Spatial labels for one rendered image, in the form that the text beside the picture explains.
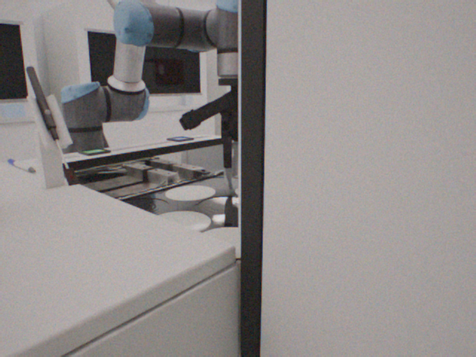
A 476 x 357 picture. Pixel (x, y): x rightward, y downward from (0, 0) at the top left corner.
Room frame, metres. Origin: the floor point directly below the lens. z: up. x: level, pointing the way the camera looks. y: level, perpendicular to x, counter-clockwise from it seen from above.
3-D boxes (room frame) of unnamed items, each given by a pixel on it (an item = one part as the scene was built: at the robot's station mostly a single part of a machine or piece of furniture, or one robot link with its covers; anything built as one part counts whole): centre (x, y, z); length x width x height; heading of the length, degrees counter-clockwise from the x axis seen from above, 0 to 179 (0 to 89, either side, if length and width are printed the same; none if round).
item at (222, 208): (0.58, 0.02, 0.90); 0.34 x 0.34 x 0.01; 49
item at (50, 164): (0.47, 0.27, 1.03); 0.06 x 0.04 x 0.13; 49
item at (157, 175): (0.80, 0.19, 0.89); 0.08 x 0.03 x 0.03; 49
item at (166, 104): (4.42, 1.26, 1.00); 1.80 x 1.08 x 2.00; 139
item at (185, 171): (0.86, 0.13, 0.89); 0.08 x 0.03 x 0.03; 49
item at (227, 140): (0.64, 0.02, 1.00); 0.05 x 0.02 x 0.09; 0
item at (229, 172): (0.65, 0.00, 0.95); 0.06 x 0.03 x 0.09; 90
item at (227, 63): (0.67, 0.00, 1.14); 0.08 x 0.08 x 0.05
